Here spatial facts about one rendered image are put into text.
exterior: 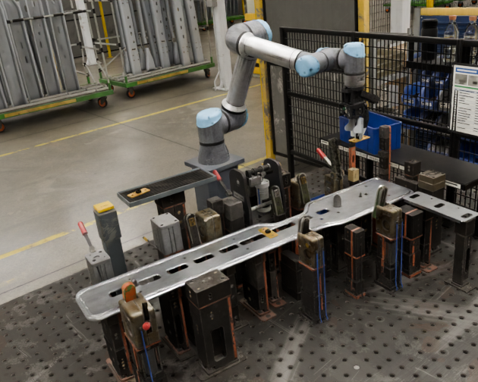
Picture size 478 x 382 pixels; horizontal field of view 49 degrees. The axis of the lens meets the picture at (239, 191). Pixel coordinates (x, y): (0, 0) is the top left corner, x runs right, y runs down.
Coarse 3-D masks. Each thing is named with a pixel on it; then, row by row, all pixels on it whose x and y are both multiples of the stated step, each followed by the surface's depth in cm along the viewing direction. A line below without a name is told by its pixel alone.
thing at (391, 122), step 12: (348, 120) 262; (372, 120) 271; (384, 120) 262; (396, 120) 254; (348, 132) 266; (372, 132) 247; (396, 132) 251; (360, 144) 258; (372, 144) 249; (396, 144) 253
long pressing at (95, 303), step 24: (336, 192) 221; (360, 192) 220; (408, 192) 215; (312, 216) 204; (336, 216) 202; (360, 216) 201; (216, 240) 193; (240, 240) 191; (264, 240) 189; (288, 240) 189; (168, 264) 181; (192, 264) 179; (216, 264) 178; (96, 288) 171; (120, 288) 170; (144, 288) 168; (168, 288) 167; (96, 312) 158; (120, 312) 159
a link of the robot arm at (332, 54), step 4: (320, 48) 200; (324, 48) 198; (328, 48) 197; (332, 48) 197; (336, 48) 196; (324, 52) 191; (328, 52) 192; (332, 52) 194; (336, 52) 193; (328, 56) 191; (332, 56) 193; (336, 56) 193; (332, 60) 193; (336, 60) 193; (332, 64) 194; (336, 64) 194; (328, 68) 193; (332, 68) 198; (336, 68) 197; (340, 68) 195
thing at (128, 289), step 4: (124, 284) 152; (128, 284) 151; (132, 284) 152; (124, 288) 151; (128, 288) 151; (132, 288) 152; (124, 292) 151; (128, 292) 152; (132, 292) 153; (124, 296) 152; (128, 296) 153; (132, 296) 153; (136, 296) 154; (124, 300) 153; (128, 300) 153
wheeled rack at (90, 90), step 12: (72, 12) 803; (84, 12) 815; (96, 24) 799; (84, 60) 894; (84, 84) 903; (96, 84) 881; (108, 84) 836; (48, 96) 819; (60, 96) 827; (72, 96) 817; (84, 96) 816; (96, 96) 828; (12, 108) 770; (24, 108) 773; (36, 108) 778; (48, 108) 789; (0, 120) 761; (0, 132) 766
